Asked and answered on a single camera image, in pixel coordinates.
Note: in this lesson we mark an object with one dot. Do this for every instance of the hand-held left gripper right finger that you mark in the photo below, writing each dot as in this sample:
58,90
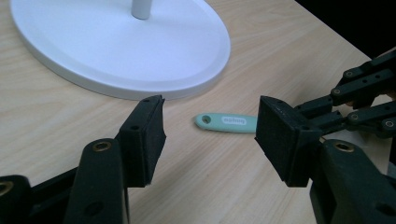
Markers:
286,140

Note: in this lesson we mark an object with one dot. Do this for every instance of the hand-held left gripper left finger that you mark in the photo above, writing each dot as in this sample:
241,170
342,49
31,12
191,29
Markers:
140,146

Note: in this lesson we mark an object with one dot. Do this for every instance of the white round stand base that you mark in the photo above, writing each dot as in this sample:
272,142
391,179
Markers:
124,56

